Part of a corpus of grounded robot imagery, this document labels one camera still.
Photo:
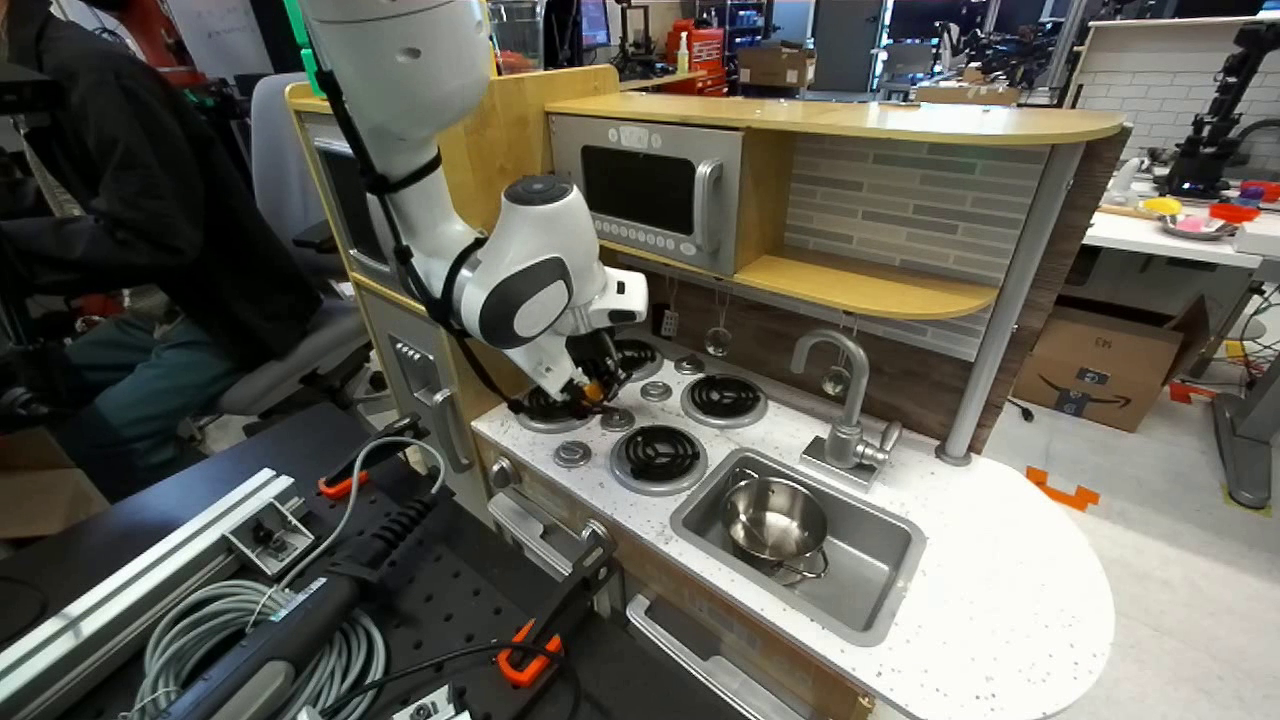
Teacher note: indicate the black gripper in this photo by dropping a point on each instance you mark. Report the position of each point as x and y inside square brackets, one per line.
[598, 350]

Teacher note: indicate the orange-brown toy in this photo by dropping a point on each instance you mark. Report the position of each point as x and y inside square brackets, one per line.
[589, 394]

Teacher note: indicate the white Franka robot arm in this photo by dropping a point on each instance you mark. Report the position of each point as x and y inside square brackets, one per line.
[412, 144]

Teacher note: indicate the grey stove knob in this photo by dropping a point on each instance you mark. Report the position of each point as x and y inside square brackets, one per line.
[618, 416]
[575, 453]
[654, 388]

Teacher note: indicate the grey toy microwave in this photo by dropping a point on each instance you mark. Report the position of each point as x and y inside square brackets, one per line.
[644, 185]

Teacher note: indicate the grey toy faucet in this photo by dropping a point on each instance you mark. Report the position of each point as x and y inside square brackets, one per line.
[846, 401]

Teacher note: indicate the wooden toy kitchen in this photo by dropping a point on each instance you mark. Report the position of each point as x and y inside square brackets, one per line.
[854, 401]

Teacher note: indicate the grey toy sink basin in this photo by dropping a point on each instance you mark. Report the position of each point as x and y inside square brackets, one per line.
[866, 575]

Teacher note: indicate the grey cabinet door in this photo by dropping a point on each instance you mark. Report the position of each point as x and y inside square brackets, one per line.
[420, 401]

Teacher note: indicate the steel bowl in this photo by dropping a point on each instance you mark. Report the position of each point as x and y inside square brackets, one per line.
[777, 522]

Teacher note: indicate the black clamp orange trigger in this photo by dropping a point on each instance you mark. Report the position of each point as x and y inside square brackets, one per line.
[364, 468]
[545, 632]

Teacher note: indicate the grey office chair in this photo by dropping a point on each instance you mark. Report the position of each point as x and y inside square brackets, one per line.
[301, 242]

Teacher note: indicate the red machine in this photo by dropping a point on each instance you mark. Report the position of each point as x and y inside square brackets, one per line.
[698, 55]

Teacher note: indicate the grey kitchen support pole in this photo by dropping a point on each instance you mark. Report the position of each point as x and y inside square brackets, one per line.
[1007, 307]

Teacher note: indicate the person in black jacket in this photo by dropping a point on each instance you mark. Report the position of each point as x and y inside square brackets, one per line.
[123, 214]

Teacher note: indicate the brown cardboard box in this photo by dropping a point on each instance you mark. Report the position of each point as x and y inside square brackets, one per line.
[1106, 366]

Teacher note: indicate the white side table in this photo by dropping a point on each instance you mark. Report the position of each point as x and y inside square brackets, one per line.
[1172, 242]

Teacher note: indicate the black stand device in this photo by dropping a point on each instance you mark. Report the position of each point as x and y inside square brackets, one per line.
[1222, 105]

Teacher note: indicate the orange floor bracket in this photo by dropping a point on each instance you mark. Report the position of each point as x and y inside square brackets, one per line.
[1062, 490]

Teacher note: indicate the aluminium rail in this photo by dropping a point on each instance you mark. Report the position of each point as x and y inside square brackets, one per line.
[147, 575]

